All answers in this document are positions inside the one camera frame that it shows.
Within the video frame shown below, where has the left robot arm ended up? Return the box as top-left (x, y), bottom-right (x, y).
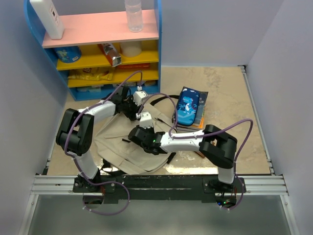
top-left (56, 86), bottom-right (139, 192)

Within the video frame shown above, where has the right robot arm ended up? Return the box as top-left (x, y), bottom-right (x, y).
top-left (128, 125), bottom-right (237, 192)

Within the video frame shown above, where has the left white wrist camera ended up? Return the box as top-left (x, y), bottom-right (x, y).
top-left (133, 91), bottom-right (148, 106)

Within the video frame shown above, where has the white small boxes row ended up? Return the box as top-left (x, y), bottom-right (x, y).
top-left (76, 80), bottom-right (157, 92)

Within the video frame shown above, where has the blue shelf unit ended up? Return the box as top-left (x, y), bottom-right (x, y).
top-left (23, 0), bottom-right (162, 101)

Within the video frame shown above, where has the brown leather wallet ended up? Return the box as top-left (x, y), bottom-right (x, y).
top-left (196, 152), bottom-right (205, 158)

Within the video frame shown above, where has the yellow chips bag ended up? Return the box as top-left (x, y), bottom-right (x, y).
top-left (68, 67), bottom-right (114, 81)

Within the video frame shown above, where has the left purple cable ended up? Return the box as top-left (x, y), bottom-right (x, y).
top-left (65, 70), bottom-right (144, 216)

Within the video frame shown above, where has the beige canvas backpack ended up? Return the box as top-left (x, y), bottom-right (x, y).
top-left (94, 95), bottom-right (177, 176)

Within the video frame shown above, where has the purple cable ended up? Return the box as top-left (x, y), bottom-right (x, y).
top-left (65, 70), bottom-right (144, 216)
top-left (136, 93), bottom-right (253, 212)

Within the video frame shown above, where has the white rectangular bottle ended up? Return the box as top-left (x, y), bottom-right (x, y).
top-left (30, 0), bottom-right (65, 40)

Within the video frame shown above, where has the blue round snack tub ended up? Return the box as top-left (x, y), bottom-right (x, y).
top-left (54, 46), bottom-right (82, 63)

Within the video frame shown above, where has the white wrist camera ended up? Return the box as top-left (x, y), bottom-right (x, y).
top-left (139, 112), bottom-right (154, 129)
top-left (133, 91), bottom-right (148, 106)

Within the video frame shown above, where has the clear plastic water bottle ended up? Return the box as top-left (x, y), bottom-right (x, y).
top-left (124, 0), bottom-right (143, 32)

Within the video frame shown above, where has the dark cover book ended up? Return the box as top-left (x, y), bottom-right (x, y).
top-left (177, 91), bottom-right (208, 131)

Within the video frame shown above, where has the red flat box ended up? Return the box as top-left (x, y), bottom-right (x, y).
top-left (117, 63), bottom-right (150, 70)

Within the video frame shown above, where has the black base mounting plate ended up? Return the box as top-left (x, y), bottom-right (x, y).
top-left (73, 175), bottom-right (246, 206)

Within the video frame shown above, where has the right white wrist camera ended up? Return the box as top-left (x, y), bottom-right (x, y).
top-left (139, 112), bottom-right (154, 129)

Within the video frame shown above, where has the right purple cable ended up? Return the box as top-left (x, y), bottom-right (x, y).
top-left (136, 93), bottom-right (253, 212)

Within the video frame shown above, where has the blue dinosaur pencil case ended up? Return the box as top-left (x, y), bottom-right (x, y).
top-left (177, 87), bottom-right (200, 126)

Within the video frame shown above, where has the white cylindrical container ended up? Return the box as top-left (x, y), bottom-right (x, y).
top-left (120, 41), bottom-right (142, 57)

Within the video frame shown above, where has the aluminium frame rail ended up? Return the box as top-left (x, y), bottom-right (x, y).
top-left (20, 66), bottom-right (298, 235)

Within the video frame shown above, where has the orange silver snack packet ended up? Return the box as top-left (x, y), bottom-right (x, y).
top-left (98, 43), bottom-right (122, 67)

